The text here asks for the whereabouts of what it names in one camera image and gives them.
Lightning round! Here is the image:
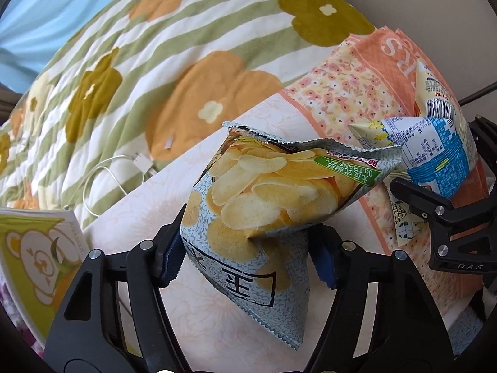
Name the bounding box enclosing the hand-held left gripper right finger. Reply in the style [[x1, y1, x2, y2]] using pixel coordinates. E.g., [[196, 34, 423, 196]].
[[306, 224, 454, 373]]

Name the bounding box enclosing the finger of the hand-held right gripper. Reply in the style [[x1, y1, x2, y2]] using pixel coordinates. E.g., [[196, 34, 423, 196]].
[[389, 177, 497, 273], [468, 114, 497, 187]]

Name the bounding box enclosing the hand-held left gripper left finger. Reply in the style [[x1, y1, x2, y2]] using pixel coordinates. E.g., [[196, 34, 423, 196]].
[[42, 203, 194, 373]]

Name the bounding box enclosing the blue label snack packet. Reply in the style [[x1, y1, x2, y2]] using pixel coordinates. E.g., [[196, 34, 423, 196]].
[[349, 116, 479, 248]]

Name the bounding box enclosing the grey potato chips packet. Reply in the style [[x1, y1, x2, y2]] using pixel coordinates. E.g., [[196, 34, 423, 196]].
[[180, 121, 404, 351]]

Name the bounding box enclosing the bear picture book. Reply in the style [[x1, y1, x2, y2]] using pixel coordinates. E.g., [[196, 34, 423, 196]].
[[0, 208, 92, 344]]

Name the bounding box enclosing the cream snack packet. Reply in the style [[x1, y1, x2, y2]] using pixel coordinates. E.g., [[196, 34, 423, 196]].
[[412, 60, 467, 121]]

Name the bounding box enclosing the orange floral tablecloth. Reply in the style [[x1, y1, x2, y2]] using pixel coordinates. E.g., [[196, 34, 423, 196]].
[[83, 27, 497, 373]]

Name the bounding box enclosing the purple floral cloth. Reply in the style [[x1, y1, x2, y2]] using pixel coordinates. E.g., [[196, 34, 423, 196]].
[[0, 280, 43, 358]]

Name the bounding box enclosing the striped flower print blanket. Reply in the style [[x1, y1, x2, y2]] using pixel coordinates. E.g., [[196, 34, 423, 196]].
[[0, 0, 377, 237]]

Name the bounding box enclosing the light blue hanging cloth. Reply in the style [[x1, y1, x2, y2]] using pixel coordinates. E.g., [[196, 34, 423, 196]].
[[0, 0, 156, 94]]

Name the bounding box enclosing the black cable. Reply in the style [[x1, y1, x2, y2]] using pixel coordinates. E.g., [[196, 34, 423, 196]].
[[460, 83, 495, 106]]

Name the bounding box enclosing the white charging cable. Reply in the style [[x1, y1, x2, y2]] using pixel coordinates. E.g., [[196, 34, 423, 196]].
[[64, 137, 177, 218]]

